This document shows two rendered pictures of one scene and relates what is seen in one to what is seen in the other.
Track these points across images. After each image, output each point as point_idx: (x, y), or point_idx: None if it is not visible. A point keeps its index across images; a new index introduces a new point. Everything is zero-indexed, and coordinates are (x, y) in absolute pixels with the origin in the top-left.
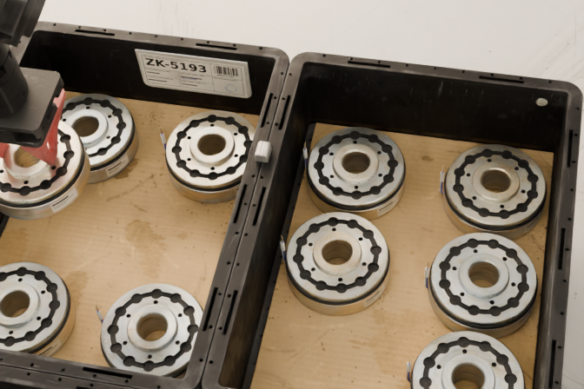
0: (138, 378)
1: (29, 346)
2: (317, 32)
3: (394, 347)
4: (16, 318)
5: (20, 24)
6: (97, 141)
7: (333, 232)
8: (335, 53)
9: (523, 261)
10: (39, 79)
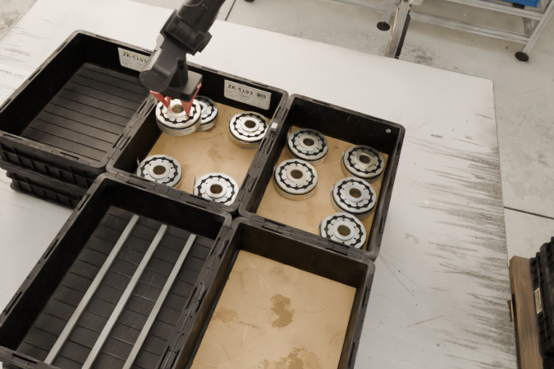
0: (212, 202)
1: None
2: None
3: (314, 216)
4: (159, 175)
5: (199, 46)
6: (201, 114)
7: (296, 166)
8: None
9: (371, 191)
10: (193, 76)
